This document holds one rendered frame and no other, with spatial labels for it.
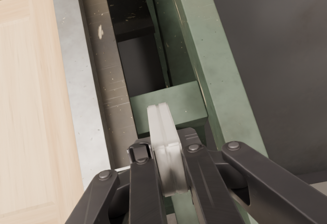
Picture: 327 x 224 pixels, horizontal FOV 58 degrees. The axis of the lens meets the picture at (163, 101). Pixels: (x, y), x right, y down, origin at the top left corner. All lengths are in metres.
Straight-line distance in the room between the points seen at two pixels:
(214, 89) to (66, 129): 0.27
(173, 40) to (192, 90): 0.32
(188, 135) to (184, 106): 0.41
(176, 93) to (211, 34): 0.14
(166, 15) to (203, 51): 0.34
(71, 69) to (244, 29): 1.51
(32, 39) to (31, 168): 0.25
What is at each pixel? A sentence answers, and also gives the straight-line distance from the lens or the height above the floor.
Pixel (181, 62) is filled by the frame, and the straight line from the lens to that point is 0.94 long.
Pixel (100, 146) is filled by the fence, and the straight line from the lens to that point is 0.51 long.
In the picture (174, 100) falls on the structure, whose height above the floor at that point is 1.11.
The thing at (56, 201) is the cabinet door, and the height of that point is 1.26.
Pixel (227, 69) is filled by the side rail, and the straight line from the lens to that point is 0.52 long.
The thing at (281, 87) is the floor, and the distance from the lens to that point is 2.40.
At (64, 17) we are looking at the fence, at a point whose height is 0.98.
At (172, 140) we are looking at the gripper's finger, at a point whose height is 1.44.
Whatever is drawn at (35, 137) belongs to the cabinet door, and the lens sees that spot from 0.58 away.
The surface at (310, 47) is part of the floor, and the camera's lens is 2.29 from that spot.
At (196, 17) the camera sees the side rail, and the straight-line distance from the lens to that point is 0.56.
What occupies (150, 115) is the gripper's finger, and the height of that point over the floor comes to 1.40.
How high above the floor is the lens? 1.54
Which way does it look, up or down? 47 degrees down
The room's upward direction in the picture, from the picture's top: 165 degrees clockwise
